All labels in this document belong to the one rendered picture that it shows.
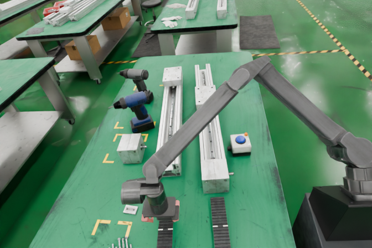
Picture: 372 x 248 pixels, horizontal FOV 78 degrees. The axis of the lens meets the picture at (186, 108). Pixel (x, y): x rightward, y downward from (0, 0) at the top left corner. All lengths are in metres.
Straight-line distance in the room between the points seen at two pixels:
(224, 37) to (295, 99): 1.91
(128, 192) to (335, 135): 0.62
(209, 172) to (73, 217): 0.56
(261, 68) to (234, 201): 0.50
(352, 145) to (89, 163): 1.04
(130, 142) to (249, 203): 0.56
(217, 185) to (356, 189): 0.42
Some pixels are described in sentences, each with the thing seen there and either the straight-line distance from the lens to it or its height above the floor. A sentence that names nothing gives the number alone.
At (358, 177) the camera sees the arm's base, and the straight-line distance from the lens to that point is 0.83.
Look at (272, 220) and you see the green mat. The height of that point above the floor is 0.78.
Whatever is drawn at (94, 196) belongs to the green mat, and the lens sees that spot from 1.08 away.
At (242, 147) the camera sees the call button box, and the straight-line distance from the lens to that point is 1.02.
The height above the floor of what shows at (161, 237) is 0.81.
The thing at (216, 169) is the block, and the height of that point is 0.87.
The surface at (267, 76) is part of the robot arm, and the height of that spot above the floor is 1.23.
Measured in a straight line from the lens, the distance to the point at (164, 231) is 0.88.
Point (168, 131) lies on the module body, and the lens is 1.14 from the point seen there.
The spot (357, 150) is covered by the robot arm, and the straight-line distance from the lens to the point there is 0.79.
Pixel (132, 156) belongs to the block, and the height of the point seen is 0.83.
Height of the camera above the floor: 1.61
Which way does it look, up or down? 39 degrees down
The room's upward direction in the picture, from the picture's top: 8 degrees counter-clockwise
